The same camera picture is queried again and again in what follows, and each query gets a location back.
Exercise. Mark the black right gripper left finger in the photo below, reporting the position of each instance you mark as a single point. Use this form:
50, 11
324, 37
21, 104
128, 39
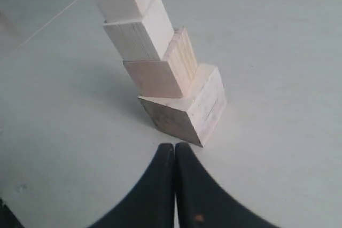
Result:
151, 202

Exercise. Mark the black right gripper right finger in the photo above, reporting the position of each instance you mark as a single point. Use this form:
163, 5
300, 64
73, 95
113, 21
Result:
201, 201

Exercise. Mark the medium wooden cube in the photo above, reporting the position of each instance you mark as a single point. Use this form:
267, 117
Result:
170, 77

